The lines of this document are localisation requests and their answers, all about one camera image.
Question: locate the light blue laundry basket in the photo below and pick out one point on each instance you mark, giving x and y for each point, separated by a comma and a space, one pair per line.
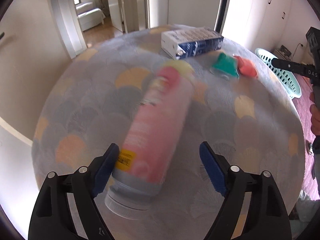
287, 79

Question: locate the blue white milk carton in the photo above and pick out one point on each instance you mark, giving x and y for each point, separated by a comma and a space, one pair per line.
183, 43

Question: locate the white bed far room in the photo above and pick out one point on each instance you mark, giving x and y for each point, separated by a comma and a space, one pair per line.
89, 16

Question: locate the white bedside table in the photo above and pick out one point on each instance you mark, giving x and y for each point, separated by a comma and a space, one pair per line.
279, 54

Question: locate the patterned grey table cloth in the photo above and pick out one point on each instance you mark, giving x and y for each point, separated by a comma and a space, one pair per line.
252, 122

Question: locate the white wardrobe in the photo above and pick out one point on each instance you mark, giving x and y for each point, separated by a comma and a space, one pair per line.
250, 23

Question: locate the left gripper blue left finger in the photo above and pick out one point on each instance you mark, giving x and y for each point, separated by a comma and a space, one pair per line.
101, 169

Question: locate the pink chips can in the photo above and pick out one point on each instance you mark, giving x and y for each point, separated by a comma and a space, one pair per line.
149, 146

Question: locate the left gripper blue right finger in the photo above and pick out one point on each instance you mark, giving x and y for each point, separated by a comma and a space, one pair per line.
216, 167

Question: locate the person right hand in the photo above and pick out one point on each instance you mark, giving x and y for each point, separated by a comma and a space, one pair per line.
315, 116

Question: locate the pink bed cover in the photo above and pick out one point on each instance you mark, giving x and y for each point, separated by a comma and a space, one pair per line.
302, 105

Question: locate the red jelly cup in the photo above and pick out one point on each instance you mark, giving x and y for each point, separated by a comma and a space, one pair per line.
246, 67

